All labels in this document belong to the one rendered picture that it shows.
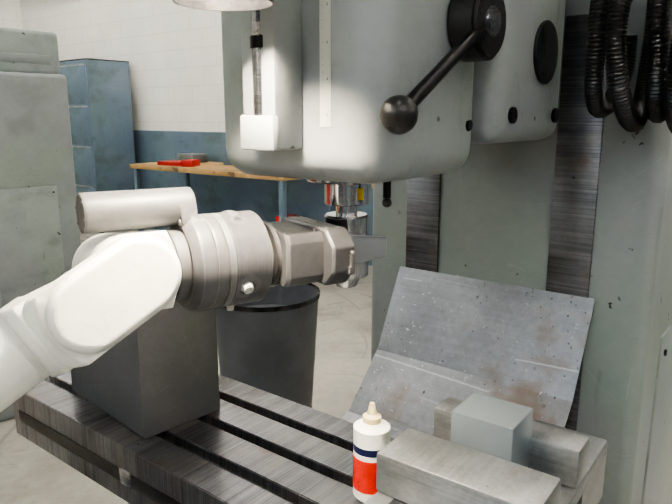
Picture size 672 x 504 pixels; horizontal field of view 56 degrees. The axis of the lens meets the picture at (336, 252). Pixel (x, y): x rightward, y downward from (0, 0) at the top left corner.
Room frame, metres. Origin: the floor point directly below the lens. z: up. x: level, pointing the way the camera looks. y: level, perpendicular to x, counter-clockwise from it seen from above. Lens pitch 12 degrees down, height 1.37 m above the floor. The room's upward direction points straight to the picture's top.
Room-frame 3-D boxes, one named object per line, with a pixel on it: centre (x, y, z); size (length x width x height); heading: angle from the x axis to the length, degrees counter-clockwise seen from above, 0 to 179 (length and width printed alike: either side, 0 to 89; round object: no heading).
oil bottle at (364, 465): (0.62, -0.04, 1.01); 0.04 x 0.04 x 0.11
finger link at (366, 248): (0.62, -0.03, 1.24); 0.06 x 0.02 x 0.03; 123
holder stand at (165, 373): (0.86, 0.28, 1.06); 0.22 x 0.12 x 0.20; 46
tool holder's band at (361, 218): (0.65, -0.01, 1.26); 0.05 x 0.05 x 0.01
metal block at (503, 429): (0.54, -0.15, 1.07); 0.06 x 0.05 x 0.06; 54
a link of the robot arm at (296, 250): (0.60, 0.07, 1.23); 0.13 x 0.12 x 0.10; 33
